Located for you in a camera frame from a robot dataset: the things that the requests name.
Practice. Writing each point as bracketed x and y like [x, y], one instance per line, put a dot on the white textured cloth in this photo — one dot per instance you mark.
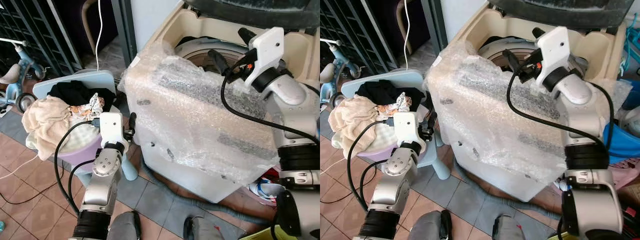
[82, 135]
[382, 132]

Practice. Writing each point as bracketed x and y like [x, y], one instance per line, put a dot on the grey left robot leg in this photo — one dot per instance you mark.
[124, 227]
[432, 227]

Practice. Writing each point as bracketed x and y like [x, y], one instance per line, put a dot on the black garment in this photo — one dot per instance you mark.
[382, 92]
[75, 92]

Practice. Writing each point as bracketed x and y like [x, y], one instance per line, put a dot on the yellow green plastic basin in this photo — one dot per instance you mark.
[559, 236]
[260, 234]

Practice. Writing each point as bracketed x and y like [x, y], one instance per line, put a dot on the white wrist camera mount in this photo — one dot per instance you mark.
[552, 50]
[265, 50]
[406, 127]
[111, 127]

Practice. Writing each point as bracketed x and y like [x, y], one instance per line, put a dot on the patterned brown white cloth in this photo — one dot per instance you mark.
[400, 105]
[94, 106]

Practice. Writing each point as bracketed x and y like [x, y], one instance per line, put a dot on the light blue plastic stool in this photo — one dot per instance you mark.
[420, 77]
[107, 77]

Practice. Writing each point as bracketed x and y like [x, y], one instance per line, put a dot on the teal plastic rack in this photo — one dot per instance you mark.
[632, 45]

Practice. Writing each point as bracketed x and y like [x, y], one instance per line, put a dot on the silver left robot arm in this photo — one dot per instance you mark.
[392, 192]
[102, 192]

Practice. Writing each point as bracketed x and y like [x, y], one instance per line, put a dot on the grey right robot leg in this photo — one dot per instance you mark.
[202, 230]
[512, 230]

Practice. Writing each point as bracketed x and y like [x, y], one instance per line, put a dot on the white blue shoe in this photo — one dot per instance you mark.
[560, 185]
[262, 191]

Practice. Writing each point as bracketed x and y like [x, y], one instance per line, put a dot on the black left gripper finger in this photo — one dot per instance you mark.
[133, 121]
[432, 120]

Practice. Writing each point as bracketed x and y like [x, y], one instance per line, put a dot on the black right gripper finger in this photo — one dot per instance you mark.
[538, 34]
[247, 37]
[514, 60]
[221, 63]

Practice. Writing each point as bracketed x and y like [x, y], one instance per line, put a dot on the clear bubble wrap sheet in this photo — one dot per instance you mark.
[190, 120]
[480, 120]

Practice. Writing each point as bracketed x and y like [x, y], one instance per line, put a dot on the washing machine drum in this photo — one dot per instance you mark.
[197, 52]
[495, 50]

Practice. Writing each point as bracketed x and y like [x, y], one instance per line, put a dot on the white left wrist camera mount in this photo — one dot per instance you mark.
[111, 127]
[406, 127]

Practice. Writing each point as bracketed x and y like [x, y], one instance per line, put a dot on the dark washing machine lid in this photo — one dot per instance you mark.
[560, 12]
[250, 12]

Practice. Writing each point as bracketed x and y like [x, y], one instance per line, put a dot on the pink cloth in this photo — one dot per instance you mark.
[625, 172]

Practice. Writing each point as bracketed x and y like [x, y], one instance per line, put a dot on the beige towel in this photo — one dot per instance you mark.
[350, 120]
[42, 122]

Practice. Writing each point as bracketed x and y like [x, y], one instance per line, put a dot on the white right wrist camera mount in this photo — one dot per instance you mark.
[552, 50]
[265, 50]

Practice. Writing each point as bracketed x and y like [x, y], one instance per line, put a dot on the blue plastic basin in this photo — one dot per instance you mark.
[622, 145]

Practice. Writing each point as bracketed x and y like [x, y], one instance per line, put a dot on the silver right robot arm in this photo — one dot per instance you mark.
[582, 115]
[297, 115]

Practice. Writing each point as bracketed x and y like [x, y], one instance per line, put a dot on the dark slatted crate stack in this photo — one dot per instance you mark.
[35, 30]
[350, 30]

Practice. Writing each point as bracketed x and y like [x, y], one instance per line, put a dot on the purple laundry basin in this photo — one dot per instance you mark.
[372, 152]
[80, 152]

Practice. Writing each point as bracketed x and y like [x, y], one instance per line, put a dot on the light blue child tricycle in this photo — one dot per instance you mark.
[22, 65]
[340, 65]

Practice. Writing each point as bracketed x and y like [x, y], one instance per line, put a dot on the grey robot leg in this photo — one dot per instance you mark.
[432, 227]
[512, 230]
[202, 230]
[124, 227]

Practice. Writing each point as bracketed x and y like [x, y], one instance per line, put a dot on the grey metal door frame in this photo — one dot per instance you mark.
[434, 25]
[125, 30]

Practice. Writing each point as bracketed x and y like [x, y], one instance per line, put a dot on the beige top-load washing machine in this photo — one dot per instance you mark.
[500, 182]
[200, 185]

